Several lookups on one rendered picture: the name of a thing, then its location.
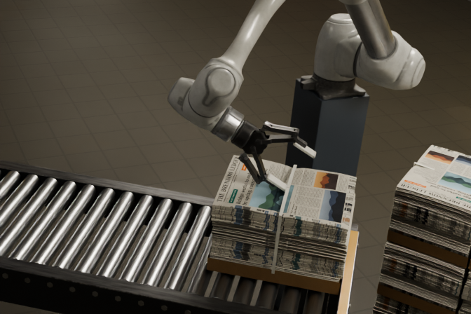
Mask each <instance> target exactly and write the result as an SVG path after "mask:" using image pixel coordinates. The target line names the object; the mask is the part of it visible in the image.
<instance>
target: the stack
mask: <svg viewBox="0 0 471 314"><path fill-rule="evenodd" d="M415 164H416V165H415ZM414 165H415V166H413V167H412V169H410V171H408V173H407V174H406V175H405V176H404V178H403V179H402V180H401V182H400V183H399V184H398V185H397V187H396V189H395V197H394V204H393V207H392V214H391V219H390V224H389V225H390V226H389V229H390V231H393V232H396V233H399V234H402V235H404V236H408V237H410V238H414V239H416V240H419V241H422V242H425V243H428V244H431V245H434V246H436V247H440V248H442V249H444V250H448V251H450V252H453V253H456V254H459V255H461V256H464V257H467V258H469V257H470V255H471V156H469V155H465V154H463V153H458V152H456V151H452V150H449V149H445V148H442V147H439V146H434V145H431V146H430V147H429V149H428V150H427V151H426V152H425V153H424V154H423V155H422V156H421V158H420V159H419V160H418V162H417V163H416V162H415V163H414ZM384 250H385V251H384V252H385V253H384V254H383V256H384V257H383V263H382V268H381V274H380V275H381V276H380V278H379V282H380V283H379V284H380V285H383V286H385V287H389V288H391V289H394V290H397V291H399V292H402V293H405V294H408V295H410V296H414V297H416V298H418V299H422V300H424V301H427V302H430V303H433V304H435V305H437V306H441V307H442V308H446V309H448V310H451V311H453V312H456V311H457V310H458V307H459V305H460V303H461V302H462V301H463V302H462V305H461V307H460V309H459V311H458V314H471V270H470V269H468V267H469V264H470V263H469V264H468V265H467V268H463V267H462V266H458V265H455V264H453V263H450V262H447V261H444V260H442V259H438V258H436V257H433V256H430V255H428V254H425V253H422V252H419V251H416V250H413V249H411V248H408V247H405V246H403V245H399V244H397V243H394V242H391V241H389V240H388V241H387V243H386V244H385V249H384ZM373 314H431V313H428V312H425V311H424V310H420V309H418V308H414V307H413V306H409V305H407V304H405V303H402V302H399V301H396V300H394V299H391V298H388V297H386V296H383V295H380V294H377V297H376V303H375V305H374V308H373Z"/></svg>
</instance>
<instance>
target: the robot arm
mask: <svg viewBox="0 0 471 314"><path fill-rule="evenodd" d="M285 1H286V0H256V1H255V2H254V5H253V7H252V8H251V10H250V12H249V13H248V15H247V17H246V18H245V21H244V23H243V25H242V27H241V28H240V30H239V32H238V34H237V36H236V37H235V39H234V40H233V43H232V44H231V45H230V46H229V48H228V49H227V51H226V52H225V53H224V54H223V55H222V56H221V57H218V58H212V59H211V60H210V61H209V62H208V63H207V64H206V65H205V67H204V68H203V69H202V70H201V71H200V72H199V74H198V75H197V78H196V80H193V79H190V78H183V77H181V78H179V79H178V80H177V82H176V83H175V84H174V85H173V87H172V88H171V90H170V92H169V95H168V102H169V103H170V105H171V106H172V108H173V109H174V110H175V111H176V112H177V113H178V114H180V115H181V116H183V117H184V118H185V119H186V120H188V121H190V122H191V123H192V124H194V125H197V126H198V127H199V128H202V129H206V130H208V131H210V132H211V133H212V134H213V135H216V136H218V137H219V138H220V139H222V140H224V141H225V142H228V141H229V140H230V139H231V143H232V144H234V145H236V146H237V147H239V148H240V149H243V151H244V152H243V153H241V154H240V156H239V158H238V159H239V160H240V161H241V162H242V163H244V165H245V167H246V168H247V169H248V171H249V173H250V174H251V176H252V177H253V179H254V181H255V182H256V183H257V184H260V183H261V182H266V183H268V184H270V185H271V186H273V187H274V186H277V187H278V188H279V189H281V190H283V191H284V192H285V191H286V188H287V185H286V184H285V183H284V182H282V181H280V180H279V179H278V178H276V177H274V176H273V175H272V174H270V173H268V174H266V170H265V167H264V164H263V161H262V159H261V154H262V153H263V151H264V149H265V148H266V147H267V146H268V144H271V143H282V142H293V145H294V146H295V147H296V148H298V149H300V150H301V151H303V152H304V153H306V154H307V155H309V156H310V157H311V158H315V155H316V152H315V151H314V150H312V149H311V148H309V147H308V146H307V143H306V142H305V141H304V140H302V139H301V138H300V137H299V136H298V134H299V129H298V128H291V127H287V126H283V125H276V124H272V123H269V122H268V121H264V124H263V126H262V128H261V129H259V128H257V127H256V126H255V125H253V124H252V123H250V122H249V121H247V120H243V119H244V115H243V114H241V113H240V112H239V111H237V110H235V109H234V108H233V107H232V106H229V105H230V104H231V103H232V101H233V100H234V99H235V98H236V97H237V95H238V92H239V90H240V87H241V85H242V82H243V80H244V78H243V75H242V68H243V65H244V63H245V61H246V59H247V57H248V55H249V54H250V52H251V50H252V49H253V47H254V45H255V43H256V42H257V40H258V38H259V37H260V35H261V33H262V32H263V30H264V28H265V27H266V25H267V24H268V22H269V20H270V19H271V18H272V16H273V14H274V13H275V12H276V11H277V9H279V7H280V6H281V5H282V4H283V3H284V2H285ZM339 1H340V2H342V3H344V4H345V7H346V9H347V11H348V13H349V14H345V13H339V14H334V15H332V16H331V17H330V18H329V19H328V20H327V21H326V22H325V23H324V25H323V26H322V29H321V30H320V33H319V36H318V41H317V45H316V49H315V59H314V71H313V75H310V76H302V77H301V83H300V86H301V89H303V90H314V91H315V92H316V93H317V94H318V95H319V96H320V99H322V100H329V99H331V98H337V97H349V96H356V95H359V96H363V95H365V93H366V91H365V90H364V89H363V88H361V87H359V86H358V85H357V84H356V83H355V77H358V78H360V79H363V80H365V81H368V82H370V83H373V84H376V85H378V86H382V87H384V88H389V89H393V90H408V89H412V88H413V87H415V86H417V85H418V84H419V82H420V81H421V79H422V77H423V73H424V71H425V61H424V58H423V56H422V55H421V54H420V53H419V52H418V51H417V50H416V49H415V48H412V47H411V46H410V45H409V44H408V43H407V42H406V41H405V40H404V39H403V38H402V37H401V36H400V35H399V34H398V33H396V32H394V31H391V29H390V26H389V24H388V21H387V19H386V17H385V14H384V12H383V9H382V7H381V4H380V1H379V0H339ZM265 131H266V132H267V131H271V132H276V133H281V134H285V135H266V133H265ZM248 154H252V155H253V157H254V160H255V162H256V164H257V168H258V171H259V172H257V170H256V168H255V167H254V165H253V164H252V162H251V160H250V159H249V158H248Z"/></svg>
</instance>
